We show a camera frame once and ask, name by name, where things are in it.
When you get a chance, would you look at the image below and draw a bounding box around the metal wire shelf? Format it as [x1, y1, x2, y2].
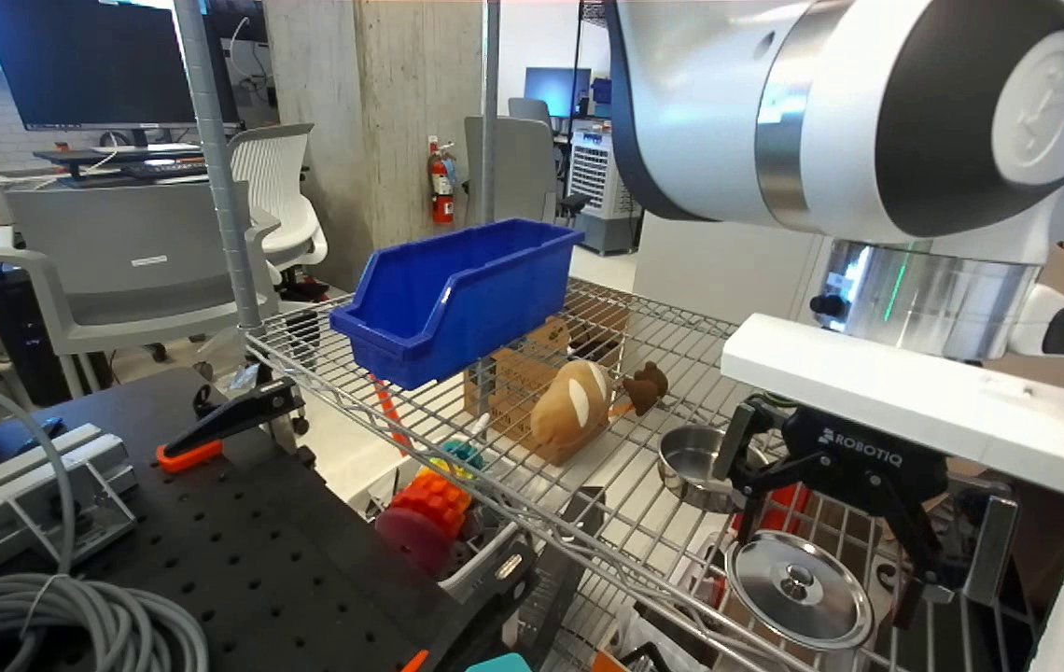
[241, 272, 1047, 672]

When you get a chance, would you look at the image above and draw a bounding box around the rainbow stacking toy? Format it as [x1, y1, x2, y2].
[371, 432, 494, 581]

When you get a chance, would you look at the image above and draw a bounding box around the small blue lit monitor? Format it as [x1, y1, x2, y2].
[519, 64, 596, 125]

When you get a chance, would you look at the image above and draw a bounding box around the white office chair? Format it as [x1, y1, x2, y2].
[229, 118, 337, 275]

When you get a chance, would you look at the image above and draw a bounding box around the small brown toy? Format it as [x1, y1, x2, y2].
[620, 359, 674, 418]

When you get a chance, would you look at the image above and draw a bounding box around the round silver pot lid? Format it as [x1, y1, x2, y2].
[724, 529, 879, 659]

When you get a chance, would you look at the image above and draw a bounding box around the grey office chair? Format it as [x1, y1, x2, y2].
[5, 171, 286, 380]

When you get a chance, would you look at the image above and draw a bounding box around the small metal pot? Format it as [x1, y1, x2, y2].
[655, 423, 738, 513]

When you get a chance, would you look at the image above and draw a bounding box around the aluminium extrusion rail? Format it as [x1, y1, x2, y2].
[0, 418, 143, 590]

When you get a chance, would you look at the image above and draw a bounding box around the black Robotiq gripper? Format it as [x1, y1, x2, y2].
[712, 395, 979, 622]

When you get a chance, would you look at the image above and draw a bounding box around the grey computer cabinet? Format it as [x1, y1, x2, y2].
[565, 116, 647, 262]

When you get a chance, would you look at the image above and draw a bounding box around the black clamp with orange handle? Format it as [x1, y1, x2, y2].
[154, 372, 315, 479]
[394, 520, 544, 672]

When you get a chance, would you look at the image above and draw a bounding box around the thick grey shelf pole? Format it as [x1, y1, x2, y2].
[169, 0, 268, 346]

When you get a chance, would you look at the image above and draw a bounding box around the black perforated breadboard table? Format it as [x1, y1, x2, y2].
[0, 365, 540, 672]

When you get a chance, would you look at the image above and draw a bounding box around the blue plastic storage bin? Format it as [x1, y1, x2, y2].
[330, 217, 585, 391]

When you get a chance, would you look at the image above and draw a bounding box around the grey coiled cable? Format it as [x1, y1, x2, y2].
[0, 370, 212, 672]

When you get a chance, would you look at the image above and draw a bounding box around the thin grey shelf pole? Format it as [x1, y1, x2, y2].
[477, 0, 503, 230]

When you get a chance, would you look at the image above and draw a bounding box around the red fire extinguisher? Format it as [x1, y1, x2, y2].
[424, 136, 458, 230]

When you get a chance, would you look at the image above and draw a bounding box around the wooden slatted crate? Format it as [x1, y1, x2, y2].
[462, 313, 633, 457]

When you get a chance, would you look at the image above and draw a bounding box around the brown bread loaf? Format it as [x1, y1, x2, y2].
[526, 359, 616, 466]

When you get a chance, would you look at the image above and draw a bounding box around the large black monitor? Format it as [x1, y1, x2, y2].
[0, 0, 205, 130]

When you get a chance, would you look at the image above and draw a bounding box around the grey chair back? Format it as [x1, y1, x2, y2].
[462, 112, 569, 228]

